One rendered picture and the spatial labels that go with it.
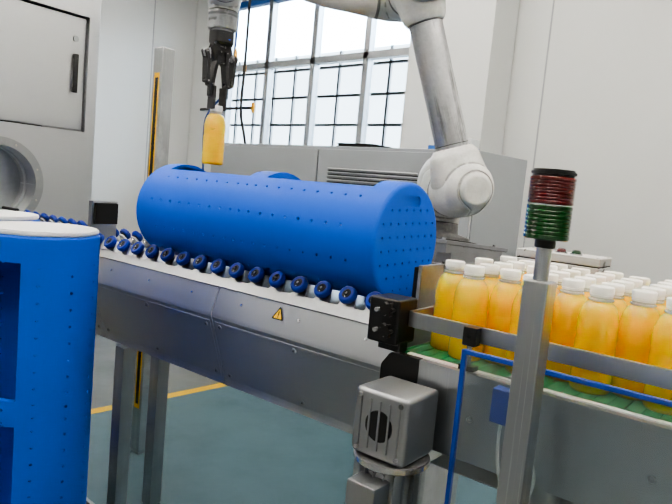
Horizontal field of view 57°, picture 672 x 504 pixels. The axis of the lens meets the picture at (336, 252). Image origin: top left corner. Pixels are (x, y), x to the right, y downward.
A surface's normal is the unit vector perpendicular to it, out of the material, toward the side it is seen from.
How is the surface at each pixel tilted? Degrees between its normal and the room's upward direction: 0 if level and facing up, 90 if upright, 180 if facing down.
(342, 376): 110
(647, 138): 90
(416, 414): 90
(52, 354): 90
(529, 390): 90
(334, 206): 60
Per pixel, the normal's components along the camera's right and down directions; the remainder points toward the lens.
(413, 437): 0.78, 0.14
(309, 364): -0.61, 0.36
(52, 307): 0.62, 0.14
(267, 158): -0.68, 0.01
